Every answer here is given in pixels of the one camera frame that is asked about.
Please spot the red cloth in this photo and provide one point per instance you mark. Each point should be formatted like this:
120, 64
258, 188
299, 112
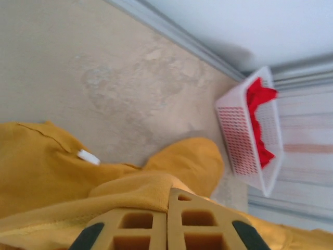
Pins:
256, 93

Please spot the striped enclosure side panel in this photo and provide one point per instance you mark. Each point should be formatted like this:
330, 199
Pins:
307, 130

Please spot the white plastic mesh basket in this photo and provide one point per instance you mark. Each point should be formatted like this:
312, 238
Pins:
234, 135

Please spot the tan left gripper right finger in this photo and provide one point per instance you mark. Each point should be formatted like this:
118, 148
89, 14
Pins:
174, 234

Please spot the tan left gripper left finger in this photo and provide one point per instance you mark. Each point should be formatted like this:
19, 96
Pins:
158, 234

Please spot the mustard yellow t-shirt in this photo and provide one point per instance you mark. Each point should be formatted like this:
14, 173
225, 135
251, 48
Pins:
39, 161

